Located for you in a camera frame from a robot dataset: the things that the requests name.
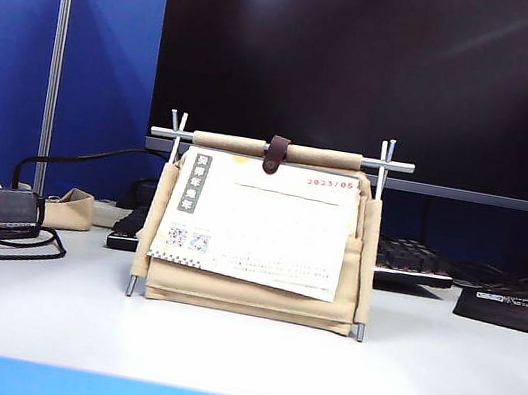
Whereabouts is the large black monitor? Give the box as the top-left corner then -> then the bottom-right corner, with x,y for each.
141,0 -> 528,214

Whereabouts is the black mouse pad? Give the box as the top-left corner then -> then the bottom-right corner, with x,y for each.
450,282 -> 528,337

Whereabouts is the brown leather strap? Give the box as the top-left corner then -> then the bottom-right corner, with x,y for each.
260,132 -> 293,180

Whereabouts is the beige cloth pouch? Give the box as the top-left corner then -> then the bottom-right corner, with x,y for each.
40,183 -> 99,235

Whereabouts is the white calendar page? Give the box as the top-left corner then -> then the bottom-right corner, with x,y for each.
143,140 -> 363,306

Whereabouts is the beige canvas calendar stand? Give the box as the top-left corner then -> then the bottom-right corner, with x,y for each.
121,98 -> 420,348

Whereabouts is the black power cable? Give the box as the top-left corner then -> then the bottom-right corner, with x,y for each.
8,127 -> 164,213

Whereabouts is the black keyboard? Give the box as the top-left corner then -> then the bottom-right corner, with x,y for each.
104,189 -> 460,307

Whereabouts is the aluminium partition frame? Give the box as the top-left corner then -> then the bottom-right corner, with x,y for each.
0,0 -> 169,212

